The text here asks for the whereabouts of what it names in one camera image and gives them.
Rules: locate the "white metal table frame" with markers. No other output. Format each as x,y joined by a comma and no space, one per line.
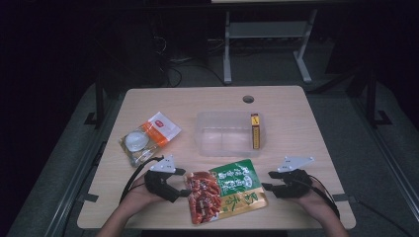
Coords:
267,29

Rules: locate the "yellow and red box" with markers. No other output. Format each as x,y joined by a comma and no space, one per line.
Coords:
255,131

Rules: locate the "person's left hand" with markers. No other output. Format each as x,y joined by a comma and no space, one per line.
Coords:
140,194

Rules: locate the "grey tape strip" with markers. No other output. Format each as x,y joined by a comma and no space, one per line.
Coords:
342,197
88,197

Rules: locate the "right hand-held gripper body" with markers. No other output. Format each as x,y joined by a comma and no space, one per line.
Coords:
293,184

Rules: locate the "clear plastic container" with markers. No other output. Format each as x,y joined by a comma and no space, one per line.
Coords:
224,138

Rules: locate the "person's right hand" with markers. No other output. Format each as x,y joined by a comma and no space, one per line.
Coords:
316,199

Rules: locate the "green snack packet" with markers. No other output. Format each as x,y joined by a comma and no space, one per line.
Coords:
227,194

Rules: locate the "black metal stand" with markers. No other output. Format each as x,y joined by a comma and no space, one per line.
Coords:
99,98
372,98

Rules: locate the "orange and white packet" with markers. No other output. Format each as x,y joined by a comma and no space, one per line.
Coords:
148,136

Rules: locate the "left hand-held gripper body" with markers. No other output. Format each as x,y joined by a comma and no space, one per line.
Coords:
161,182

